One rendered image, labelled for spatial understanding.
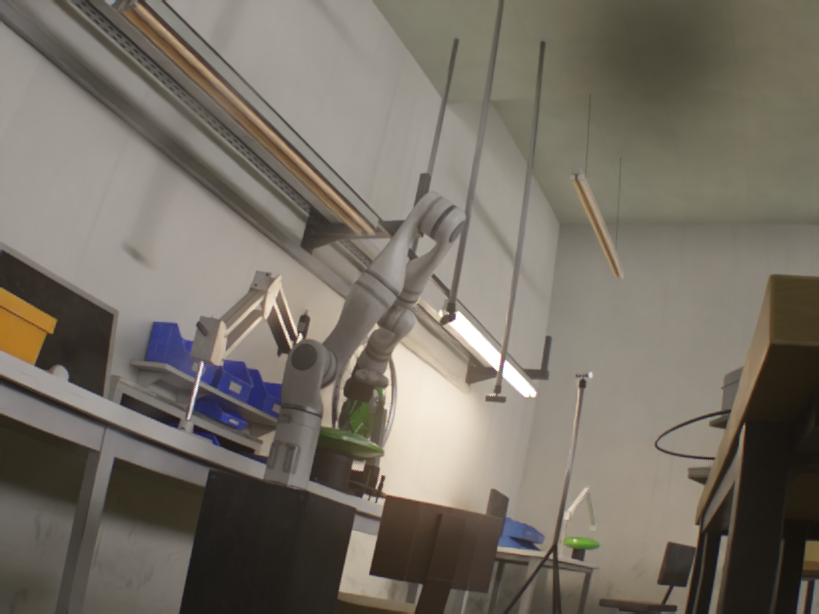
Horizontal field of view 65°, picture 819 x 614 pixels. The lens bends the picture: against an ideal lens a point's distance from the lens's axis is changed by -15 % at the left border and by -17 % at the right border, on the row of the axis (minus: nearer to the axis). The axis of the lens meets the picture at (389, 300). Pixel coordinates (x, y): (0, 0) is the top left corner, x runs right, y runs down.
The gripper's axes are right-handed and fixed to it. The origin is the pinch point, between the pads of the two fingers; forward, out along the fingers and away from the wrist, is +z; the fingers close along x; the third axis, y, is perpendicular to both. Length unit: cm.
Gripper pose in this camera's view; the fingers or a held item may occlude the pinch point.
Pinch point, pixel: (348, 416)
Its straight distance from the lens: 206.6
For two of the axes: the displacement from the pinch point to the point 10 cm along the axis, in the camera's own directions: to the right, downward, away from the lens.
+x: -9.3, -2.8, -2.2
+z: -3.6, 7.4, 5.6
